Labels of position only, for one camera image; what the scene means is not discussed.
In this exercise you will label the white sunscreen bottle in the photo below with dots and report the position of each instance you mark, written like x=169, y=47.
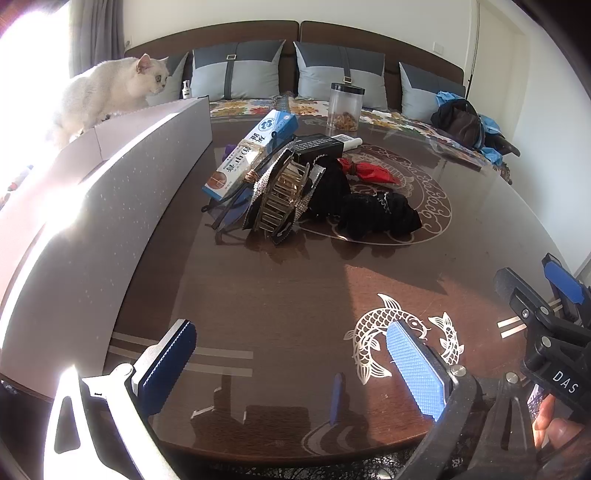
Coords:
x=347, y=141

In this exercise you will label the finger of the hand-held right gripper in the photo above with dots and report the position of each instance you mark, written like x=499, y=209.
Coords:
x=561, y=281
x=526, y=300

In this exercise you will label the floral sofa blanket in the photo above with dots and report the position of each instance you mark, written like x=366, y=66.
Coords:
x=304, y=107

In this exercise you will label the clear jar black lid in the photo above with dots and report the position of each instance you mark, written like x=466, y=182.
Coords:
x=345, y=108

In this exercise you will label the grey curtain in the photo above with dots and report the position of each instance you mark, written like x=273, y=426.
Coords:
x=94, y=32

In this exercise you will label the red fabric item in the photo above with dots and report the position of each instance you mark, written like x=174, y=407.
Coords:
x=374, y=171

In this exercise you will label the white foam board box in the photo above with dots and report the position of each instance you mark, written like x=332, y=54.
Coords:
x=115, y=207

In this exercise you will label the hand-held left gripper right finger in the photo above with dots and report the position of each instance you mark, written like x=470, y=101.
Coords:
x=415, y=369

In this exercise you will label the black knit cloth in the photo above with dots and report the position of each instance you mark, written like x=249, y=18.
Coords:
x=330, y=187

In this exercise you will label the black rectangular box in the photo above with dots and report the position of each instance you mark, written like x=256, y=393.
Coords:
x=318, y=145

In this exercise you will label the small purple object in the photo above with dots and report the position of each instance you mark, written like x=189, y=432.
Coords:
x=228, y=151

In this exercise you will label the rhinestone hair claw clip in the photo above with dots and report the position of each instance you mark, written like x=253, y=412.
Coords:
x=281, y=198

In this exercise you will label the white cat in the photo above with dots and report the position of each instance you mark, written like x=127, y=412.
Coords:
x=106, y=92

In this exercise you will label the person's right hand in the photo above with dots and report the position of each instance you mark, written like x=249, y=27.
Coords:
x=556, y=427

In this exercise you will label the eyeglasses with black frame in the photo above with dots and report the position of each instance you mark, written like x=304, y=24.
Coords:
x=226, y=206

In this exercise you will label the blue clothing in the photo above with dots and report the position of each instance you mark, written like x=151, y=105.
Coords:
x=448, y=98

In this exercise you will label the grey two-tone pillow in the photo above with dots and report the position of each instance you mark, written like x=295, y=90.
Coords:
x=425, y=92
x=175, y=78
x=339, y=69
x=235, y=69

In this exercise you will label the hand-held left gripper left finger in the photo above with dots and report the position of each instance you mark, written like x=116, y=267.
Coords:
x=166, y=362

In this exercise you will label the blue white toothpaste box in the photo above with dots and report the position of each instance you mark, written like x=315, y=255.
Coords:
x=249, y=152

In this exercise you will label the small white bottle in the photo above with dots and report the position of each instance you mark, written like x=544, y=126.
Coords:
x=186, y=90

